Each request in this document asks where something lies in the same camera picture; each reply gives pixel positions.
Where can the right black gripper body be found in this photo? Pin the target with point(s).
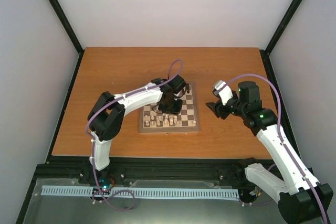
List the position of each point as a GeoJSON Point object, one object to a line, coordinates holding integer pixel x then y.
{"type": "Point", "coordinates": [240, 107]}

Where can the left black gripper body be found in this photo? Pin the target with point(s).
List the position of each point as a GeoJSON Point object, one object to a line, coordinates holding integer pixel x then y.
{"type": "Point", "coordinates": [170, 107]}

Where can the wooden folding chess board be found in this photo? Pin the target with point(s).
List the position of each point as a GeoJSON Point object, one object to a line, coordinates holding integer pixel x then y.
{"type": "Point", "coordinates": [189, 107]}

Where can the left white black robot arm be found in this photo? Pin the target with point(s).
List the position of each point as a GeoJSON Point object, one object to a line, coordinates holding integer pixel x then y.
{"type": "Point", "coordinates": [106, 117]}

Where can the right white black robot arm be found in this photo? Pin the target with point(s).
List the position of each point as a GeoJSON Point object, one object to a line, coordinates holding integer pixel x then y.
{"type": "Point", "coordinates": [299, 195]}

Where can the pile of white chess pieces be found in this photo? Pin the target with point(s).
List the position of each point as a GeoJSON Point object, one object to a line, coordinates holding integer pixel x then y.
{"type": "Point", "coordinates": [167, 120]}

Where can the dark chess pieces row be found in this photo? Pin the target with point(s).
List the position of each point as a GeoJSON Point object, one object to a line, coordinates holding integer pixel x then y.
{"type": "Point", "coordinates": [187, 88]}

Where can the left controller circuit board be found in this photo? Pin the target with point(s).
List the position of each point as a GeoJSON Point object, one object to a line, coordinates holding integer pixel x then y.
{"type": "Point", "coordinates": [107, 184]}

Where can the right controller wiring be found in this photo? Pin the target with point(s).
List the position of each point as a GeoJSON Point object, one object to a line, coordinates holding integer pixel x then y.
{"type": "Point", "coordinates": [258, 191]}

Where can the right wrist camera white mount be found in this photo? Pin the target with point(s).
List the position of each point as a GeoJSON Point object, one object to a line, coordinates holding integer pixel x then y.
{"type": "Point", "coordinates": [222, 91]}

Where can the black aluminium frame rail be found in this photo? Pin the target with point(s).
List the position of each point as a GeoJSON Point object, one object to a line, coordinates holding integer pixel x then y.
{"type": "Point", "coordinates": [122, 171]}

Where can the light blue cable duct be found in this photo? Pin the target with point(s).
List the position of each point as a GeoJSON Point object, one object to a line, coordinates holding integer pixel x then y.
{"type": "Point", "coordinates": [146, 193]}

